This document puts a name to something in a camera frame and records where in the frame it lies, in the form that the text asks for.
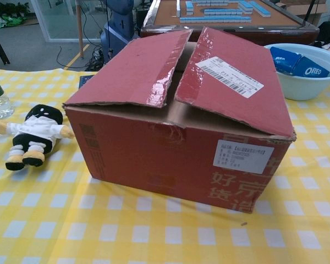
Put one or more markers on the red cardboard shipping box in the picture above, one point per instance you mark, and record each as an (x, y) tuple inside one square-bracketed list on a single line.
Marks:
[(154, 154)]

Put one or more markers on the dark blue rectangular case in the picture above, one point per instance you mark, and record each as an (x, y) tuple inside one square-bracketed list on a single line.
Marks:
[(86, 81)]

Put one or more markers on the blue Oreo packet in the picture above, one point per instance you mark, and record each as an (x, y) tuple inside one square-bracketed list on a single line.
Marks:
[(313, 70)]

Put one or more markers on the yellow white checkered tablecloth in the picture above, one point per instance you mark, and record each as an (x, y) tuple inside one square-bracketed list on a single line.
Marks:
[(99, 233)]

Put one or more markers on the brown mahjong table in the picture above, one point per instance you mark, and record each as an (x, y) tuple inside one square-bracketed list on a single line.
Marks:
[(236, 33)]

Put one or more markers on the blue mahjong tile row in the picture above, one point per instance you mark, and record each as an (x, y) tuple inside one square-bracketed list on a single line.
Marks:
[(222, 11), (189, 8), (214, 2), (257, 8), (214, 19)]

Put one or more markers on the black-headed plush doll white coat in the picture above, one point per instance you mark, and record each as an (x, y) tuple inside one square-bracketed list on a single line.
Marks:
[(38, 129)]

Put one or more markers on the wooden pole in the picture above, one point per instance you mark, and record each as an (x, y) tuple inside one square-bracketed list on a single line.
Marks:
[(80, 27)]

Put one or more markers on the light blue plastic basin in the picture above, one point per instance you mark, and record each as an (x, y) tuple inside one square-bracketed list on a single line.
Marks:
[(305, 88)]

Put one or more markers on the white framed glass partition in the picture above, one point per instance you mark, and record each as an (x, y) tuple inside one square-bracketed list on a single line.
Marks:
[(41, 22)]

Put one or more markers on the green bags pile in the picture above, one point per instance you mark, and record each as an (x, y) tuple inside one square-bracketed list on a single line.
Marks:
[(5, 21)]

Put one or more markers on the blue machine pedestal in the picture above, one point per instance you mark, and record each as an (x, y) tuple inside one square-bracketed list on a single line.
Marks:
[(115, 35)]

